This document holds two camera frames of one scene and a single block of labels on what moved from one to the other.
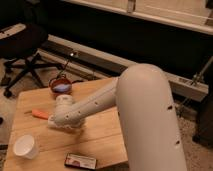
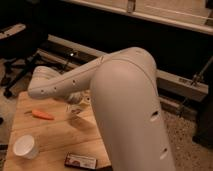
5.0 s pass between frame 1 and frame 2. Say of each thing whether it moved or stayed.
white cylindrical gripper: moved
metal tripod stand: stayed
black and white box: stayed
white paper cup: stayed
